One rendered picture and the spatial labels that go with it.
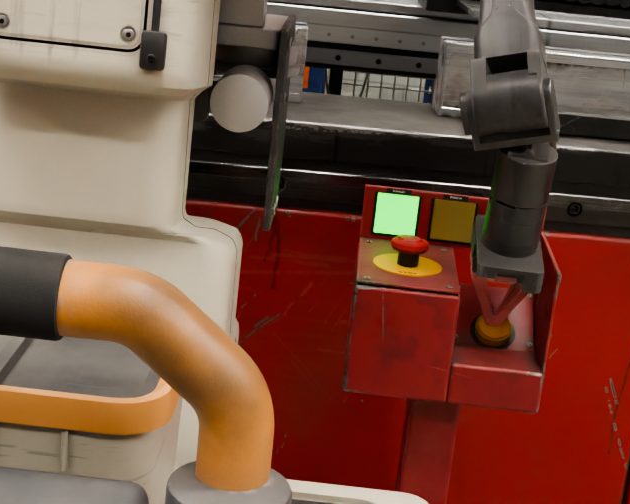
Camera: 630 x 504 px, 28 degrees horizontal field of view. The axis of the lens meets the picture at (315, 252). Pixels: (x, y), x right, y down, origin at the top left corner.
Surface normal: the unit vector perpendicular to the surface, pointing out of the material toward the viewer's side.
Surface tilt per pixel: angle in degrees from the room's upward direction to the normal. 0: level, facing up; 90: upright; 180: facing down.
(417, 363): 90
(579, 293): 90
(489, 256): 14
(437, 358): 90
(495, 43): 57
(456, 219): 90
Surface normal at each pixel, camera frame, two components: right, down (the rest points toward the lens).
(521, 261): 0.10, -0.85
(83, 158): -0.04, 0.15
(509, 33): -0.31, -0.33
